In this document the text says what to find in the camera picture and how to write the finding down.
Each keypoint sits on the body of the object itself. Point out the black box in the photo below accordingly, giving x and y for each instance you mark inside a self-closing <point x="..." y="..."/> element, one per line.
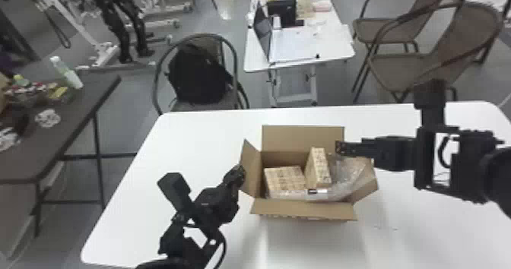
<point x="282" y="11"/>

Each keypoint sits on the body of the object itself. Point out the white bottle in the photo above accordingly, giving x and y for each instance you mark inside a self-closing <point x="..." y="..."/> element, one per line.
<point x="67" y="73"/>

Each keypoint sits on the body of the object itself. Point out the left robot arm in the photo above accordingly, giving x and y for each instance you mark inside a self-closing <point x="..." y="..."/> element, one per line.
<point x="179" y="248"/>

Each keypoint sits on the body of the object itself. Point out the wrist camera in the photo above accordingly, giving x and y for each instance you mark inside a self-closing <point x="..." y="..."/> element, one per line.
<point x="430" y="101"/>
<point x="174" y="190"/>

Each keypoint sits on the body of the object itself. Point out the black backpack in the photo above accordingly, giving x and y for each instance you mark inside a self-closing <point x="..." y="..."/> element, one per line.
<point x="197" y="76"/>

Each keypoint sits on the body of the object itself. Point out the white side table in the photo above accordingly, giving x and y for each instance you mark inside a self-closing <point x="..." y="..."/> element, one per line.
<point x="311" y="43"/>

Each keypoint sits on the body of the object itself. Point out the black laptop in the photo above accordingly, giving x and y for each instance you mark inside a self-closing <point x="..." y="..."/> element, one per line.
<point x="263" y="30"/>

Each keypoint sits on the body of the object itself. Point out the clear plastic bag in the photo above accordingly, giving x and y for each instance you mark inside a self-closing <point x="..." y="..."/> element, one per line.
<point x="346" y="178"/>

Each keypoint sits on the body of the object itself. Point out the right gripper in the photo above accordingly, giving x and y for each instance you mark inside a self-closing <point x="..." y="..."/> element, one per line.
<point x="395" y="153"/>

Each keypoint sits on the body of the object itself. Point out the beige snack packet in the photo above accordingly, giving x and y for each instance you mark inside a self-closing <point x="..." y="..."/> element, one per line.
<point x="318" y="167"/>
<point x="284" y="180"/>

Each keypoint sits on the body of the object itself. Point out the cardboard box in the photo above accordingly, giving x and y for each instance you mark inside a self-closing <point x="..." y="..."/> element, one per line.
<point x="279" y="143"/>

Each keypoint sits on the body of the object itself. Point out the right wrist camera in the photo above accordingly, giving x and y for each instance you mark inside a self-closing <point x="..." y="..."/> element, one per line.
<point x="430" y="101"/>

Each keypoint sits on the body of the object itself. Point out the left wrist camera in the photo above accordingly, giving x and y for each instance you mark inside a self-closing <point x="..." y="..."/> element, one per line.
<point x="174" y="190"/>

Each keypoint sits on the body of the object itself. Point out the beige folding chair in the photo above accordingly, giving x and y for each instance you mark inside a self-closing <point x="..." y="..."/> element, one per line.
<point x="459" y="43"/>
<point x="399" y="29"/>

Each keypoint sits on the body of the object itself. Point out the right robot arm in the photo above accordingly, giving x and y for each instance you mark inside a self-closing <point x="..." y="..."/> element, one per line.
<point x="475" y="170"/>

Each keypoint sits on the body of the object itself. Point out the dark side table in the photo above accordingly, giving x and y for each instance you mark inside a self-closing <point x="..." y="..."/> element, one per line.
<point x="60" y="123"/>

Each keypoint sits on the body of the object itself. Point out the black round chair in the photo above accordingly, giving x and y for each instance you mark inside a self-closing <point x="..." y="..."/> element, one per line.
<point x="235" y="95"/>

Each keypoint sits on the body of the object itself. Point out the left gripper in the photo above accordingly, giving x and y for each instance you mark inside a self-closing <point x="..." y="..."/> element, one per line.
<point x="215" y="206"/>

